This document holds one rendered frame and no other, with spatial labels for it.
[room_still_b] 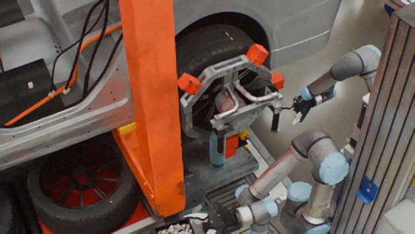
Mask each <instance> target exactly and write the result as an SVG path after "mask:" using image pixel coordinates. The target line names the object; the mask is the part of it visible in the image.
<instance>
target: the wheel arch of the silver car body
mask: <svg viewBox="0 0 415 234"><path fill-rule="evenodd" d="M218 24H225V25H230V26H233V27H238V28H239V29H241V30H243V31H244V32H245V34H246V35H247V36H248V37H249V38H251V39H252V40H253V42H254V43H255V44H258V45H261V46H263V48H264V49H265V50H267V51H268V52H269V54H268V56H267V57H268V60H269V62H270V63H271V58H272V53H271V47H270V39H269V37H268V32H267V30H266V29H265V28H264V26H263V25H262V23H261V22H260V21H259V20H256V19H255V18H254V17H253V16H251V15H249V14H247V13H243V12H241V11H236V10H224V11H219V12H216V13H211V14H208V15H206V16H204V17H200V18H198V19H196V20H195V21H193V22H192V23H190V24H189V25H188V26H186V27H183V28H182V29H181V30H180V31H181V32H183V33H184V35H185V36H187V35H188V34H189V33H192V32H193V31H194V30H197V29H200V28H201V27H205V26H211V25H218ZM180 31H179V32H180ZM177 34H179V33H177ZM177 34H176V35H177ZM176 35H175V36H176Z"/></svg>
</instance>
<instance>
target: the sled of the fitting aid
mask: <svg viewBox="0 0 415 234"><path fill-rule="evenodd" d="M243 148H244V149H245V150H246V151H247V153H248V154H249V155H250V161H249V162H248V163H246V164H241V165H239V166H238V167H234V168H233V169H232V170H228V171H227V172H224V173H222V174H219V175H218V176H215V177H213V178H209V179H207V180H205V181H203V182H204V186H205V192H208V191H210V190H215V189H217V188H219V187H221V186H223V185H225V184H227V183H230V182H232V181H233V180H236V179H238V178H241V177H242V176H247V175H248V174H250V173H253V172H255V171H257V170H258V169H259V162H258V161H257V160H256V158H255V157H254V156H253V154H252V153H251V151H250V149H248V146H247V145H246V146H244V147H243Z"/></svg>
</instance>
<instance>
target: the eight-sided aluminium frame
mask: <svg viewBox="0 0 415 234"><path fill-rule="evenodd" d="M245 68H248V69H249V70H251V71H253V72H255V73H258V74H262V75H265V76H266V77H267V78H268V79H269V80H270V81H271V82H272V78H273V74H272V72H271V71H269V69H268V68H266V67H265V66H263V65H261V66H258V65H255V64H253V62H252V61H251V60H250V59H249V58H248V57H247V56H245V55H243V56H239V57H236V58H232V59H229V60H227V61H223V62H221V63H218V64H215V65H213V66H209V67H207V68H206V69H205V70H204V71H203V73H202V74H201V75H200V77H198V78H197V80H198V81H199V83H200V84H201V85H202V86H201V87H200V89H199V90H198V91H197V92H196V94H195V95H194V96H192V95H191V94H189V93H185V94H184V95H183V96H182V98H181V99H180V107H181V119H182V124H181V126H182V129H183V131H184V132H185V134H186V135H187V136H189V137H193V138H197V139H199V140H202V141H205V142H207V143H210V134H211V133H213V131H210V132H208V131H206V130H203V129H201V128H198V127H194V126H193V123H192V106H193V104H194V103H195V102H196V101H197V100H198V99H199V98H200V96H201V95H202V94H203V92H204V91H205V90H206V89H207V87H208V86H209V85H210V84H211V83H212V82H213V81H214V80H215V79H216V78H219V77H222V76H223V75H226V74H230V73H233V72H234V71H239V70H243V69H245ZM270 92H271V90H270V88H268V87H264V88H262V89H259V97H258V98H261V97H264V96H266V95H269V94H270ZM263 110H264V108H262V109H260V110H257V111H255V112H252V115H253V119H252V121H253V120H254V119H255V118H257V116H258V115H259V114H260V113H261V112H262V111H263ZM252 121H251V122H252ZM249 126H250V125H249ZM249 126H248V127H246V128H245V129H243V130H235V129H233V127H232V126H231V125H229V124H227V125H225V127H226V131H227V132H226V134H225V135H226V138H227V137H229V136H232V135H235V134H237V133H242V132H243V131H245V130H246V129H247V128H249Z"/></svg>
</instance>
